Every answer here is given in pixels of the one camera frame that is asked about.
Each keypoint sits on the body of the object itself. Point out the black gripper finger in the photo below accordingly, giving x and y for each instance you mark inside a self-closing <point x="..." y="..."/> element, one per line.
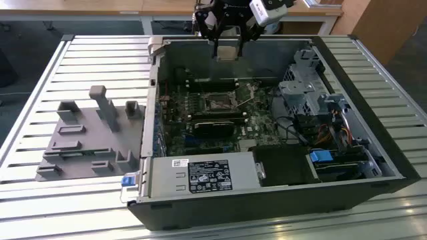
<point x="216" y="47"/>
<point x="240" y="47"/>

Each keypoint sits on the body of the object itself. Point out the silver finned heat sink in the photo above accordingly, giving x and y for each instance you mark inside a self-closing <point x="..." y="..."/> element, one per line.
<point x="247" y="145"/>

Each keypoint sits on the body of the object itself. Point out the square CPU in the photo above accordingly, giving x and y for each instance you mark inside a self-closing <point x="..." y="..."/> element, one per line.
<point x="227" y="53"/>

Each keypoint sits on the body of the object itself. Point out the grey-blue plastic drive latch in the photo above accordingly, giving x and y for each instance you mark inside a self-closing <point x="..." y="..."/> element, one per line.
<point x="334" y="98"/>

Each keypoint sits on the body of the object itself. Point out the CPU socket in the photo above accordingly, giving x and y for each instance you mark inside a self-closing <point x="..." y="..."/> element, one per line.
<point x="220" y="102"/>

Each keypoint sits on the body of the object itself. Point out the black open PC case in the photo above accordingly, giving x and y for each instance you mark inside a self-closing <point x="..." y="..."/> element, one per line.
<point x="234" y="212"/>

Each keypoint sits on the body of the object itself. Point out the hard disk in blue carrier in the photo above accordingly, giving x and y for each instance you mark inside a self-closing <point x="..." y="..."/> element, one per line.
<point x="320" y="157"/>

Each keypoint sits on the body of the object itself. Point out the wooden cabinet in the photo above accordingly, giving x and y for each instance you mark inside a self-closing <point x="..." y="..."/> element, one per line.
<point x="383" y="25"/>

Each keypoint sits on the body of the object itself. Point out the black expansion slot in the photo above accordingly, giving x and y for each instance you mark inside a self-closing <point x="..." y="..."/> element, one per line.
<point x="203" y="150"/>

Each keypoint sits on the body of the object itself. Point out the wooden desk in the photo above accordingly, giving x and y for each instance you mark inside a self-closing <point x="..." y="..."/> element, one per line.
<point x="83" y="7"/>

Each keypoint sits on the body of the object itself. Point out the white paper stack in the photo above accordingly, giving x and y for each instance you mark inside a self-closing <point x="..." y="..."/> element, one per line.
<point x="311" y="2"/>

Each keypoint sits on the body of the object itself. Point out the blue case latch tab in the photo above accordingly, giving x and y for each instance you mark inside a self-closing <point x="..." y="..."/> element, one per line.
<point x="128" y="181"/>

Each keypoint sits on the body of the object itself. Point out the grey case corner bracket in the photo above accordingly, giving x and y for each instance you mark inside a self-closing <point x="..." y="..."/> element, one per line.
<point x="155" y="46"/>

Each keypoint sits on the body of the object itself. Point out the green RAM stick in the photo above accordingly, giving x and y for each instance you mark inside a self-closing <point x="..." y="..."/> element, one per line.
<point x="96" y="151"/>

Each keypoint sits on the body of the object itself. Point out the silver plate with hole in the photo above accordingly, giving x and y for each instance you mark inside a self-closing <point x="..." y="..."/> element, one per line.
<point x="303" y="95"/>

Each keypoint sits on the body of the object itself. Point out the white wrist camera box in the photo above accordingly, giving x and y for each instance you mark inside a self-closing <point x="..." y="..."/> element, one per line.
<point x="267" y="12"/>

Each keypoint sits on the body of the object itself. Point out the green motherboard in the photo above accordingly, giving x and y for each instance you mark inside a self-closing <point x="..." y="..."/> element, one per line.
<point x="263" y="125"/>

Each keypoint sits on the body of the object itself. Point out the grey parts rack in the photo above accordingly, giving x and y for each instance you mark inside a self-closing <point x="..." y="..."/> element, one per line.
<point x="90" y="130"/>

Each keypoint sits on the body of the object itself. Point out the silver power supply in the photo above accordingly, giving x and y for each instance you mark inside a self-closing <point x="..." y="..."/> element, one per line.
<point x="167" y="180"/>

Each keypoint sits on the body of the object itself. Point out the perforated silver drive cage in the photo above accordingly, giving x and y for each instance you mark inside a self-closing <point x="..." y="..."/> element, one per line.
<point x="290" y="105"/>

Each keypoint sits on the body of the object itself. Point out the silver disk bay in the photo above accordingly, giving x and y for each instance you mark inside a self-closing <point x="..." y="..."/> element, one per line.
<point x="370" y="167"/>

